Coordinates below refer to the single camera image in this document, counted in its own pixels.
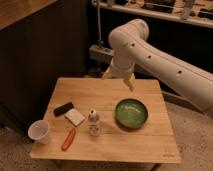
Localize white square sponge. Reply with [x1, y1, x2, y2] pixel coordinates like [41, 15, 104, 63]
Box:
[65, 109, 85, 126]

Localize dark wooden cabinet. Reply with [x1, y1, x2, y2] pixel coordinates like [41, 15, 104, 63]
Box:
[0, 0, 88, 133]

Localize orange marker pen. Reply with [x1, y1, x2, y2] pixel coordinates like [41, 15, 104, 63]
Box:
[61, 128, 76, 151]

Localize green bowl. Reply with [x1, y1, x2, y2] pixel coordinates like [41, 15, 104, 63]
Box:
[115, 98, 148, 129]

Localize wooden table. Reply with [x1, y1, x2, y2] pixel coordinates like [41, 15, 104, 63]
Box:
[30, 78, 181, 163]

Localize white plastic cup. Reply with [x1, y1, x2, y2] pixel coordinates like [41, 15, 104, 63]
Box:
[28, 120, 51, 144]

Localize metal vertical pole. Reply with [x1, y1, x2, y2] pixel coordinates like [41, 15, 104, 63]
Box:
[97, 0, 103, 48]

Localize metal shelf rack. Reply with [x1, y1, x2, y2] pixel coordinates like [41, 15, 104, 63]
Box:
[88, 0, 213, 111]

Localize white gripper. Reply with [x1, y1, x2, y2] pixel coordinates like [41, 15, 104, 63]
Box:
[102, 60, 135, 91]

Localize black rectangular block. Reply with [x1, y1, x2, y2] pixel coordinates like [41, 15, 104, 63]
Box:
[54, 102, 74, 117]

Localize small clear bottle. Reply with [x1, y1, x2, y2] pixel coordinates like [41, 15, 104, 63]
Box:
[88, 109, 100, 136]

